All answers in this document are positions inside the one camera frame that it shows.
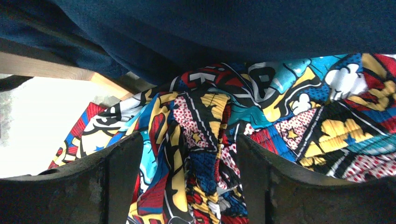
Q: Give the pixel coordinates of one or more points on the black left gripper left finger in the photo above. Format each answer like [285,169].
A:
[95,189]

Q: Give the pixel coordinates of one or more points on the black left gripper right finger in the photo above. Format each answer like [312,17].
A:
[277,191]

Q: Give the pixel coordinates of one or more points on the comic print shorts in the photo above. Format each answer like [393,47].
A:
[333,115]

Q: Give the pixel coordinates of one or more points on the navy blue shorts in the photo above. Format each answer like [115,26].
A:
[159,39]

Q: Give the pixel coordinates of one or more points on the wooden clothes rack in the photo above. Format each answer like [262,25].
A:
[24,66]

